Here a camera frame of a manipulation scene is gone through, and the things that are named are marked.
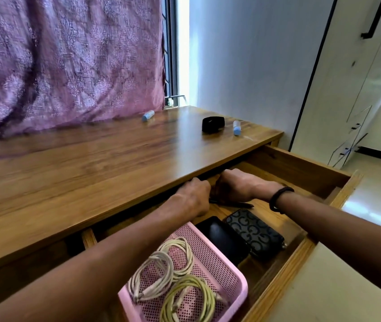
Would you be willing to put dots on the person's right hand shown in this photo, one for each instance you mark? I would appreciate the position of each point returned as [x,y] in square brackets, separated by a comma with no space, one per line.
[241,187]

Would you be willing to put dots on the person's left hand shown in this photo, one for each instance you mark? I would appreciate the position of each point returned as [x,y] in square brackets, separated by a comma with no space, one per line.
[194,197]

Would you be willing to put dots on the black pen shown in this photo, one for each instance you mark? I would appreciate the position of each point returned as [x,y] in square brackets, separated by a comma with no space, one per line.
[237,205]

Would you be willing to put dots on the dark grey textured pouch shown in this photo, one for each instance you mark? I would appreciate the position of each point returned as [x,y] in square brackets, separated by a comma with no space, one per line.
[257,234]

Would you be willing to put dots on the black wallet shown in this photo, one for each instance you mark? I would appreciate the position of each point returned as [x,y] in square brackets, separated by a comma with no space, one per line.
[224,239]

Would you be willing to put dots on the wooden drawer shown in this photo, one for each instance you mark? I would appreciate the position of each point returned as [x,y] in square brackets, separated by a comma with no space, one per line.
[294,171]
[9,274]

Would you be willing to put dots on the white tube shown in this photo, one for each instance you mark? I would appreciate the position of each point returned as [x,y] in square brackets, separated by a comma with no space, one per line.
[237,128]

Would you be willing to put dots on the black band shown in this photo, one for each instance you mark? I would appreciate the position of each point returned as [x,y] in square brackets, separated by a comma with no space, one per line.
[213,124]

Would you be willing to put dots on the pink plastic basket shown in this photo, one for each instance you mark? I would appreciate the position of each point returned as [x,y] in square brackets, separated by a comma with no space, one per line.
[220,264]

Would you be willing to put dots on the clear plastic bottle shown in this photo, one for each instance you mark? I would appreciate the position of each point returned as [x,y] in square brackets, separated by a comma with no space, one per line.
[148,116]

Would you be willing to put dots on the person's left forearm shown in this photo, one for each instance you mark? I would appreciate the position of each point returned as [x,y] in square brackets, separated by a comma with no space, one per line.
[93,274]

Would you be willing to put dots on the person's right forearm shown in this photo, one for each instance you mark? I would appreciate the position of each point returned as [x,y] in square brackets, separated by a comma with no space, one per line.
[345,238]

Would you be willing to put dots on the wooden desk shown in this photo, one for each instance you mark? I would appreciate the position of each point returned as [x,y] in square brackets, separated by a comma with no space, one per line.
[93,171]

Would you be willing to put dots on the black wristband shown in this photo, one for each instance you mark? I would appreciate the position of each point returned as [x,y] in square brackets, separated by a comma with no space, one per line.
[274,201]

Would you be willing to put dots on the metal window latch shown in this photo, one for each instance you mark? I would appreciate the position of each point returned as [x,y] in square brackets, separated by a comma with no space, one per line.
[175,96]

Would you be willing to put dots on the purple patterned curtain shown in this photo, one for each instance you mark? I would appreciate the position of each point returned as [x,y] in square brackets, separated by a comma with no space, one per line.
[59,63]

